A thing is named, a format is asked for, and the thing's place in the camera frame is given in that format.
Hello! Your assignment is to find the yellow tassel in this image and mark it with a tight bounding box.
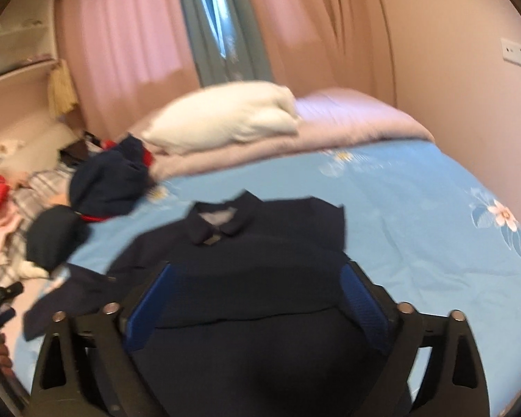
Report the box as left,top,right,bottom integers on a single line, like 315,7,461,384
48,61,79,118

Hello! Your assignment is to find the white pillow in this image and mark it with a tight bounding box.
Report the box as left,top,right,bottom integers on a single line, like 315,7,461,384
141,80,302,155

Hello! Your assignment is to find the navy garment with red trim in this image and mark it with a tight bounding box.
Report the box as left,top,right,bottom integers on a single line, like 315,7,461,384
68,134,157,224

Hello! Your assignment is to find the white wall socket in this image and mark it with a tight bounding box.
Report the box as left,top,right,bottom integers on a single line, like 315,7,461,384
501,38,521,74

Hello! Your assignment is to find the navy collared shirt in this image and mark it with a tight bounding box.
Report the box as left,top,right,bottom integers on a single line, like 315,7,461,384
23,190,417,417

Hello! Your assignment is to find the pink curtain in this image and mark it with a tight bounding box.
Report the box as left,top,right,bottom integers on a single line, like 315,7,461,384
54,0,200,140
237,0,396,109

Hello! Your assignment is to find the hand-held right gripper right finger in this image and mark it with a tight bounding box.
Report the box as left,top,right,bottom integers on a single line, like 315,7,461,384
339,260,491,417

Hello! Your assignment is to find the folded pink quilt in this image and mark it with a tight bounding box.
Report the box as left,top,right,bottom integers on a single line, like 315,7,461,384
128,87,437,183

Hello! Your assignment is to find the crumpled dark navy garment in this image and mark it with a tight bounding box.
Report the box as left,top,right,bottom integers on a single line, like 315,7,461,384
25,206,92,276

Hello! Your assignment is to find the white shelf unit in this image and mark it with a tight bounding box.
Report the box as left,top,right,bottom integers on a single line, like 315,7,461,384
0,0,66,170

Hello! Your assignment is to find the blue floral bed sheet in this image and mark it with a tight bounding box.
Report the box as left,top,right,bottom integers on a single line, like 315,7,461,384
9,141,521,417

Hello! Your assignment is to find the white cloth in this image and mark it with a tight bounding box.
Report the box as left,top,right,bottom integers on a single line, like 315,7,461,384
15,263,50,279

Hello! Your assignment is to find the pink cloth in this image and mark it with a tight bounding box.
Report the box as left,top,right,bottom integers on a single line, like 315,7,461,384
0,215,29,257

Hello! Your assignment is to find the grey plaid cloth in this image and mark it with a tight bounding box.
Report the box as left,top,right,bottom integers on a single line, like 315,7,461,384
0,167,74,296

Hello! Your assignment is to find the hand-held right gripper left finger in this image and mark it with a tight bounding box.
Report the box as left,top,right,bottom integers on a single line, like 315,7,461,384
28,261,183,417

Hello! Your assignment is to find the grey-blue curtain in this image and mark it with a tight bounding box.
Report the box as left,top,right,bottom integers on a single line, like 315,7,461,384
174,0,274,88

